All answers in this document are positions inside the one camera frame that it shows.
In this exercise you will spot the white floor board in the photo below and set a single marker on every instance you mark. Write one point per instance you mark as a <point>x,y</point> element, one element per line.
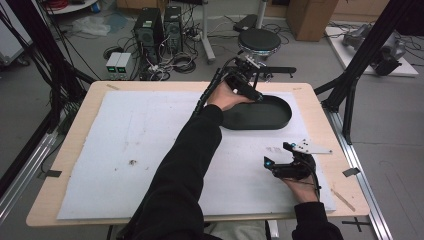
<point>340,50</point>

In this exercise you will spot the aluminium rail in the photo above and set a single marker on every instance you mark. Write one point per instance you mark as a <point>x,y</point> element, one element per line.
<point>23,170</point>
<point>360,173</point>

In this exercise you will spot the grey device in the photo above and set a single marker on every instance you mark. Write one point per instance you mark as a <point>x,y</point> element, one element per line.
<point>355,36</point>

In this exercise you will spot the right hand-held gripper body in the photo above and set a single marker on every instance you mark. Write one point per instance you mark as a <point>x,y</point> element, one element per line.
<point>296,170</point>

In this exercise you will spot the white round table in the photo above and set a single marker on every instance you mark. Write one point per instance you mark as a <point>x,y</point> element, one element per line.
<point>71,6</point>

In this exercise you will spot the white foam mat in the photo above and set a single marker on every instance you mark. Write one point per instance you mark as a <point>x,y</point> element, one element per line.
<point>133,133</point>

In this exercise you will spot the black computer tower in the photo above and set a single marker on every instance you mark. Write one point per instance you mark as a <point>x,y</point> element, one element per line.
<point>148,36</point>
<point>172,30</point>

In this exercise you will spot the grey desk leg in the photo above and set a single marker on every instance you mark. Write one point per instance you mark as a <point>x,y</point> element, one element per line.
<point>206,33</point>

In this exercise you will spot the white plastic bag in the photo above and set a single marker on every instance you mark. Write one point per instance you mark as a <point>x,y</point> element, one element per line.
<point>90,26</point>

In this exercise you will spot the white bench power supply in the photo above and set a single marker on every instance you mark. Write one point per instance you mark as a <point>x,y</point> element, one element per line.
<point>112,65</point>
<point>124,65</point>

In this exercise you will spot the brown cardboard box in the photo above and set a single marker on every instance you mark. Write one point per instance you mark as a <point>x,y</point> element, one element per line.
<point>311,20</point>

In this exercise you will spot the thin wooden stick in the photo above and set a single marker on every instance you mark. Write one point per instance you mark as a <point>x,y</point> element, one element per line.
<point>343,200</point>

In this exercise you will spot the black frame post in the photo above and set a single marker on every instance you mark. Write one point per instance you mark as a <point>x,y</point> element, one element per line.
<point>43,50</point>
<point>366,50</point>

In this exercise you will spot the black metal stand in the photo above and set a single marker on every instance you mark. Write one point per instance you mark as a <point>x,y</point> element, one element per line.
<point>276,70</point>

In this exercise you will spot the person's left hand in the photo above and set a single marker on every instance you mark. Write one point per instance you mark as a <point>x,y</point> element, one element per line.
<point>223,98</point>

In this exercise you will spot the black round stool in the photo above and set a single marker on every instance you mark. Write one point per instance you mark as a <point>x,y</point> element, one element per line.
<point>259,40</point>

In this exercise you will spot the black foot pedal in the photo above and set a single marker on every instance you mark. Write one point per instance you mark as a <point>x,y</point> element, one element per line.
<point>245,22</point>

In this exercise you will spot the black device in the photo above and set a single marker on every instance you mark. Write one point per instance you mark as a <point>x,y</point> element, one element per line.
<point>388,61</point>

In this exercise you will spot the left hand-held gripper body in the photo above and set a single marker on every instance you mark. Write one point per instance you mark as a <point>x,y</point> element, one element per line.
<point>241,76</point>

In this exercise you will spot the person's right hand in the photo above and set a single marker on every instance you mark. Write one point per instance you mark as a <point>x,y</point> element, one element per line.
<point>301,190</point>

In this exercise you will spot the black tape cross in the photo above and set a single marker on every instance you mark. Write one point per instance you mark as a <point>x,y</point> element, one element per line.
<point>356,224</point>

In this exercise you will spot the black tape piece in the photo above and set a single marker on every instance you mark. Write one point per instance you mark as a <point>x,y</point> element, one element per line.
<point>53,173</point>
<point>351,172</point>

